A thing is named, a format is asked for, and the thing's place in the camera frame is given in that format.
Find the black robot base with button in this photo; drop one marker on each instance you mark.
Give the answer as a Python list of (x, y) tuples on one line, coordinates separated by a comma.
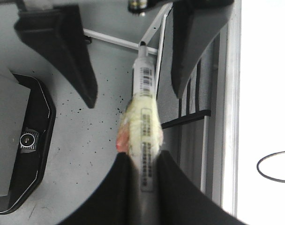
[(33, 145)]

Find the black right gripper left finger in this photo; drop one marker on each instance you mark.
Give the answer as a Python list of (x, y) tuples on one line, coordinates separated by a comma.
[(108, 204)]

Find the white whiteboard marker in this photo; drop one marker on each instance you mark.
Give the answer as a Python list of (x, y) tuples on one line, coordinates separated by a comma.
[(145, 138)]

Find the white metal stand frame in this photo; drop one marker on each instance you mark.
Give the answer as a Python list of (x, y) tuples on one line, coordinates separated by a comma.
[(158, 24)]

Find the white whiteboard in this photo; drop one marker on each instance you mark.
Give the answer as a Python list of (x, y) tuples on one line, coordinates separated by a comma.
[(262, 113)]

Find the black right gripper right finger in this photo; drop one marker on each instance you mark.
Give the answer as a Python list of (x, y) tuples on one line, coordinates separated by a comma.
[(181, 202)]

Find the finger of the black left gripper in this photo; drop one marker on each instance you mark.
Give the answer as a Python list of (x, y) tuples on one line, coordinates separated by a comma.
[(195, 24), (57, 35)]

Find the red round magnet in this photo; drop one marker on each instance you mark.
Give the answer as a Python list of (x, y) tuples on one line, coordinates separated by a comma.
[(122, 139)]

